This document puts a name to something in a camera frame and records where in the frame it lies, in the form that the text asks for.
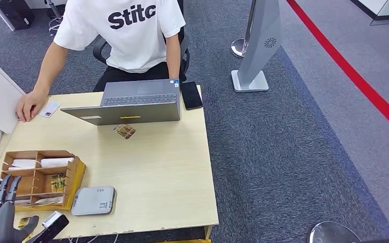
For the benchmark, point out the person's right hand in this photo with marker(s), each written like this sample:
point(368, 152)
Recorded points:
point(31, 105)

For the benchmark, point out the white photo ID card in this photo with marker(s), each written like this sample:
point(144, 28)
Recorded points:
point(50, 109)

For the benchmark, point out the forest print room key card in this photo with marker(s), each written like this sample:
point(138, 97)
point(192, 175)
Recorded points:
point(124, 131)
point(58, 183)
point(23, 223)

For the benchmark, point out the person's left forearm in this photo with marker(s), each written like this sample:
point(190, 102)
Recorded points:
point(173, 57)

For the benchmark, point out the person's right forearm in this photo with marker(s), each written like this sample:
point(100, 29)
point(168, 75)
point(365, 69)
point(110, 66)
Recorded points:
point(48, 70)

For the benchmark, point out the white paper card sleeve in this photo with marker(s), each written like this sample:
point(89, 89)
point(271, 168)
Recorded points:
point(23, 202)
point(25, 163)
point(48, 200)
point(57, 162)

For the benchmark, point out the grey card reader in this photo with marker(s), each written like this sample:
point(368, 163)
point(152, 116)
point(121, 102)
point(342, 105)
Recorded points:
point(92, 201)

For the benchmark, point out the person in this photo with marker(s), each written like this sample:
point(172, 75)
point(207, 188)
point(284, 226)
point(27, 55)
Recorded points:
point(130, 43)

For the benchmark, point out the wooden compartment organizer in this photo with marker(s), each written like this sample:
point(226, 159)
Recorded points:
point(23, 184)

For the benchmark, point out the black bag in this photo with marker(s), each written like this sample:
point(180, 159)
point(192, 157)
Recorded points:
point(15, 13)

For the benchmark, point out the white desk panel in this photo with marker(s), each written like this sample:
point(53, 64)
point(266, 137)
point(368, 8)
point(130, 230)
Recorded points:
point(0, 14)

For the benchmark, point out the grey laptop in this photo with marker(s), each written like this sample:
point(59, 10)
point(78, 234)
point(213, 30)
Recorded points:
point(130, 115)

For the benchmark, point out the black smartphone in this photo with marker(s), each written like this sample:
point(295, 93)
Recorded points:
point(191, 95)

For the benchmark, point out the black office chair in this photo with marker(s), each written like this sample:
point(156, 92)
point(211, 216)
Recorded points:
point(185, 57)

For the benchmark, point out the yellow plastic bar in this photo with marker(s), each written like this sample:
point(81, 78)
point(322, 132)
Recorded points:
point(187, 241)

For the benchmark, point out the grey kiosk stand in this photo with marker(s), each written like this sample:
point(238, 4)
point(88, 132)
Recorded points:
point(261, 50)

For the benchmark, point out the chrome round stanchion base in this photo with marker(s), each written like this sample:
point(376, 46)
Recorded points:
point(332, 234)

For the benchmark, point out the chrome stanchion post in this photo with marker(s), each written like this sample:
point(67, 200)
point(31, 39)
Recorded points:
point(239, 48)

